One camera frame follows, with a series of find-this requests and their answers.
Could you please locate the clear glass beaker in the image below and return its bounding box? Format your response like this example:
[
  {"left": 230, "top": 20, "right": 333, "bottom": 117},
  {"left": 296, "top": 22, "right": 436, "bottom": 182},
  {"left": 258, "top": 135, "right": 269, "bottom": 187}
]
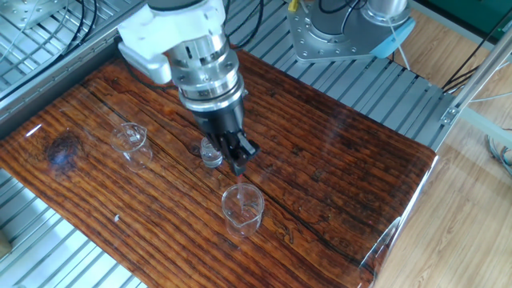
[
  {"left": 221, "top": 182, "right": 266, "bottom": 240},
  {"left": 110, "top": 122, "right": 154, "bottom": 173}
]

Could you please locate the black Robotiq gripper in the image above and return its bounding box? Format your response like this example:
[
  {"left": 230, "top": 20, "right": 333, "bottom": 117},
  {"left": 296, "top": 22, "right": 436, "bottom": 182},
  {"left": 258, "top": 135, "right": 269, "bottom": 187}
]
[{"left": 190, "top": 94, "right": 262, "bottom": 177}]

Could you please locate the small clear glass bottle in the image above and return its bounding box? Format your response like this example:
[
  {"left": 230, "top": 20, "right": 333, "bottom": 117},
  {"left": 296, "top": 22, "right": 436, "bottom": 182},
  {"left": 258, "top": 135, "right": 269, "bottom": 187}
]
[{"left": 199, "top": 136, "right": 224, "bottom": 169}]

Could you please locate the wood grain table mat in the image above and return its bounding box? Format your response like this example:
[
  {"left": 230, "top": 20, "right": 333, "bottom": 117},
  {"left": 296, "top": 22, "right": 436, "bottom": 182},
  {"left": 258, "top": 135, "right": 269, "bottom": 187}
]
[{"left": 0, "top": 47, "right": 439, "bottom": 288}]

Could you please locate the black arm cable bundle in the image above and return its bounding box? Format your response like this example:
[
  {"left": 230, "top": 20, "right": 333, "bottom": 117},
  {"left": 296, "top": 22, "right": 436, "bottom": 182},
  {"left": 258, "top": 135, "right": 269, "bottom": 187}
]
[{"left": 119, "top": 0, "right": 367, "bottom": 91}]

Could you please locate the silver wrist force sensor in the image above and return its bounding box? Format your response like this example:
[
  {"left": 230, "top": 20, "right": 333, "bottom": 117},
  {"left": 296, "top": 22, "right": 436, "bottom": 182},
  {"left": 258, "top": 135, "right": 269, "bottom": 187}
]
[{"left": 167, "top": 31, "right": 246, "bottom": 113}]

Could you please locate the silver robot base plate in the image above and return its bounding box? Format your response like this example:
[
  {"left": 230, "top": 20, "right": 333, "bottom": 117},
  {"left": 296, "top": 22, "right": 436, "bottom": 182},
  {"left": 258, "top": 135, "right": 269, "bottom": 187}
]
[{"left": 286, "top": 0, "right": 401, "bottom": 64}]

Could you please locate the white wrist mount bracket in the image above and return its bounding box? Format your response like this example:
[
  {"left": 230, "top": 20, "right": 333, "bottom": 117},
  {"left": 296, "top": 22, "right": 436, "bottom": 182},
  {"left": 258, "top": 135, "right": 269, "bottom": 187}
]
[{"left": 117, "top": 0, "right": 228, "bottom": 86}]

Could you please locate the thin black cable pair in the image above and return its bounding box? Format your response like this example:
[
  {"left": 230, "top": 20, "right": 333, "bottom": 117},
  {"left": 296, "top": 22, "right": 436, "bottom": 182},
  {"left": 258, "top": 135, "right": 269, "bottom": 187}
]
[{"left": 59, "top": 0, "right": 99, "bottom": 55}]

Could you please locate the silver perforated mounting plate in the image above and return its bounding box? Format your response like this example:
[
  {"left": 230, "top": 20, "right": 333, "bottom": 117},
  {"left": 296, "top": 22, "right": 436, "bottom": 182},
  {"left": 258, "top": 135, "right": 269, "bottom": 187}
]
[{"left": 0, "top": 0, "right": 67, "bottom": 30}]

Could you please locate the grey cable bundle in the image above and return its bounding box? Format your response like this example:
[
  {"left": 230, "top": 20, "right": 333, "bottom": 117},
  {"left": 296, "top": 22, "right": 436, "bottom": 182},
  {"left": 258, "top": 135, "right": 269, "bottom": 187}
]
[{"left": 485, "top": 134, "right": 512, "bottom": 179}]

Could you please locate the brown cardboard box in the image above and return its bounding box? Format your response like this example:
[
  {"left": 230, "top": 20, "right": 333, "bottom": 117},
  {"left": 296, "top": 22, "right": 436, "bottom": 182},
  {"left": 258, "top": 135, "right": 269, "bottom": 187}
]
[{"left": 0, "top": 230, "right": 13, "bottom": 259}]

